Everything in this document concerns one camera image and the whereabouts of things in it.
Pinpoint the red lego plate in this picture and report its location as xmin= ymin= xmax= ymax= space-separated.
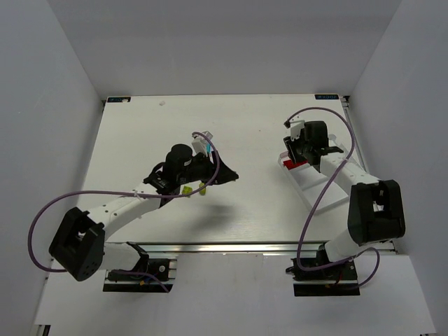
xmin=282 ymin=159 xmax=308 ymax=171

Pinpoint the green small lego brick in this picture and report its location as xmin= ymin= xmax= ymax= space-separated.
xmin=199 ymin=182 xmax=207 ymax=196

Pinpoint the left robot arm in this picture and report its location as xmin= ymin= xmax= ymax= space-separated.
xmin=49 ymin=144 xmax=239 ymax=281

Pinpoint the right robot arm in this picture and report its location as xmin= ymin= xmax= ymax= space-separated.
xmin=283 ymin=118 xmax=405 ymax=270

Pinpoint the green square lego brick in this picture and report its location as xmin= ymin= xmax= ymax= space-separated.
xmin=181 ymin=185 xmax=193 ymax=197

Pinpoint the white divided sorting tray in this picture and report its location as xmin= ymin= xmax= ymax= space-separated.
xmin=277 ymin=151 xmax=350 ymax=214

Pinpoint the right blue corner label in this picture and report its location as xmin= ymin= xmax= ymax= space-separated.
xmin=314 ymin=94 xmax=339 ymax=100

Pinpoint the blue corner label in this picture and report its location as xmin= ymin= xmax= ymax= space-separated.
xmin=106 ymin=97 xmax=131 ymax=104
xmin=314 ymin=94 xmax=339 ymax=100

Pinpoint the left blue corner label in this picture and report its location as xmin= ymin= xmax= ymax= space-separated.
xmin=106 ymin=97 xmax=131 ymax=104

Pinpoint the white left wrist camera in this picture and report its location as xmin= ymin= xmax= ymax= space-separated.
xmin=191 ymin=131 xmax=213 ymax=156

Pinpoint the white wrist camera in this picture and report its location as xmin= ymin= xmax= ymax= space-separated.
xmin=191 ymin=131 xmax=213 ymax=156
xmin=284 ymin=117 xmax=305 ymax=141

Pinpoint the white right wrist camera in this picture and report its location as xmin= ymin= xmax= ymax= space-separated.
xmin=284 ymin=117 xmax=305 ymax=141

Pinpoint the aluminium front table rail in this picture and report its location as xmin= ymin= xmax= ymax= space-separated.
xmin=64 ymin=241 xmax=396 ymax=256

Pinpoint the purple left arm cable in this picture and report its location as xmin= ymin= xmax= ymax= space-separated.
xmin=27 ymin=131 xmax=221 ymax=292

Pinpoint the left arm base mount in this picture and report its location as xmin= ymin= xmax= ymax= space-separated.
xmin=100 ymin=242 xmax=177 ymax=293

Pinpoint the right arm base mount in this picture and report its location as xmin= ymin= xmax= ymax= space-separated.
xmin=286 ymin=258 xmax=360 ymax=297

